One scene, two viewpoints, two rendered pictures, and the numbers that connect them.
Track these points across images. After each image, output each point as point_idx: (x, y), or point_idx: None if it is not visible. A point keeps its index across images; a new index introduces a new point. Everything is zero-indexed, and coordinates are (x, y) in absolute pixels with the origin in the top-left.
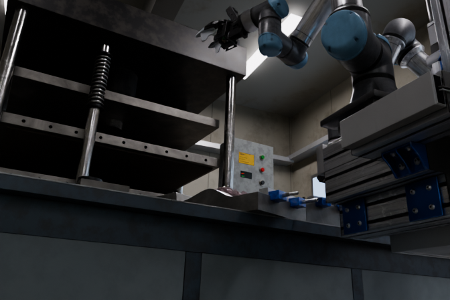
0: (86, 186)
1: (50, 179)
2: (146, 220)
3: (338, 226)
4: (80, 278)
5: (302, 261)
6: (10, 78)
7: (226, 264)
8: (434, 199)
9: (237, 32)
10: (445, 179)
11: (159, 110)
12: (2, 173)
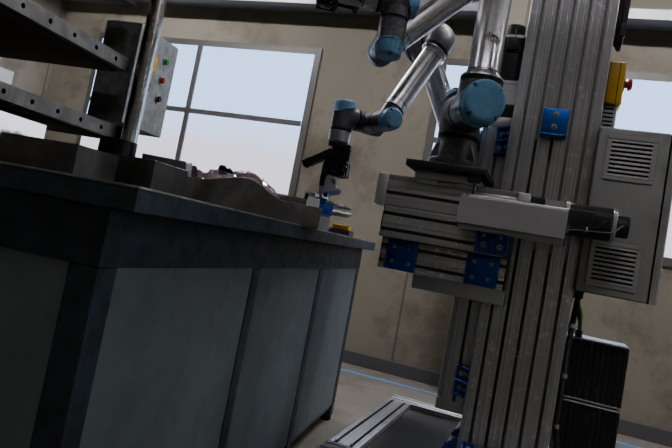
0: (233, 209)
1: (215, 204)
2: (240, 237)
3: (334, 233)
4: (195, 311)
5: (302, 266)
6: None
7: (269, 277)
8: (493, 275)
9: (353, 4)
10: (506, 263)
11: None
12: (189, 199)
